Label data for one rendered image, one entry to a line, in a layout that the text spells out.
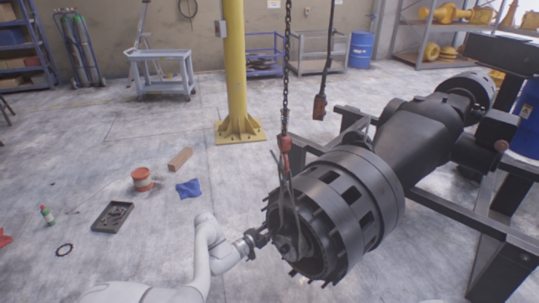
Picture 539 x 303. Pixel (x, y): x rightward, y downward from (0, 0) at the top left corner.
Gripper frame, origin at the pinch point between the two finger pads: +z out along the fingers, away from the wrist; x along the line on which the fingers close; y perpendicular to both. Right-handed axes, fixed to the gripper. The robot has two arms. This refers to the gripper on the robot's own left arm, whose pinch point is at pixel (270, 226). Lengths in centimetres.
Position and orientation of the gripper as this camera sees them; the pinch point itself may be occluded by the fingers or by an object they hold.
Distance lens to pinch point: 146.0
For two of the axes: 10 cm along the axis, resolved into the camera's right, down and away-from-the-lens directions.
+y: -2.2, -9.4, -2.5
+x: -6.3, -0.5, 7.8
